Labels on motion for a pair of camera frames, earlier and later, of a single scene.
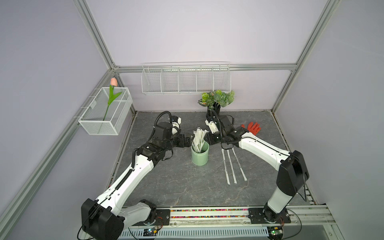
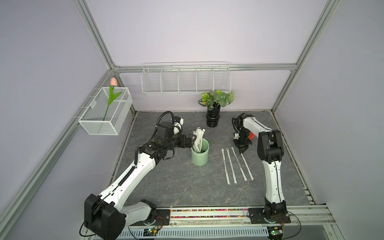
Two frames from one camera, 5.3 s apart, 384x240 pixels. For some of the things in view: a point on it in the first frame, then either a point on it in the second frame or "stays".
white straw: (225, 167) stays
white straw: (244, 176) stays
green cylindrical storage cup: (200, 158) stays
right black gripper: (208, 139) -> (241, 146)
